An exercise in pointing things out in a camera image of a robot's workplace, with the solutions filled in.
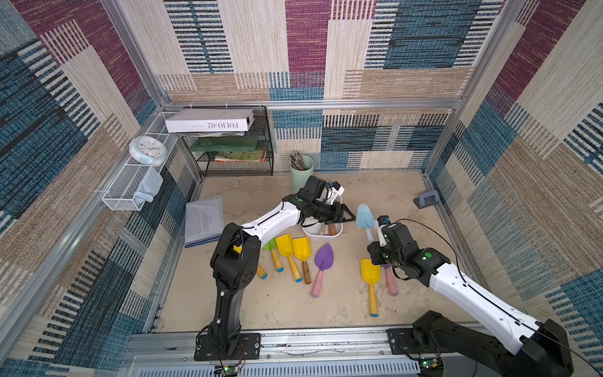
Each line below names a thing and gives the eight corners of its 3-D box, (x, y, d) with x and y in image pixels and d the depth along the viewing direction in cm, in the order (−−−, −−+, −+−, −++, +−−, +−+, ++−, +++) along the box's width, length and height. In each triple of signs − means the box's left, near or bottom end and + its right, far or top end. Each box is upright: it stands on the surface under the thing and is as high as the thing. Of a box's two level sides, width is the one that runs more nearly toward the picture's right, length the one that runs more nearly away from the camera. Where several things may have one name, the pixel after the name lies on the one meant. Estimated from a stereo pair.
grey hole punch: (419, 209, 109) (422, 203, 105) (412, 202, 112) (416, 196, 108) (438, 202, 111) (442, 196, 108) (431, 195, 114) (435, 189, 111)
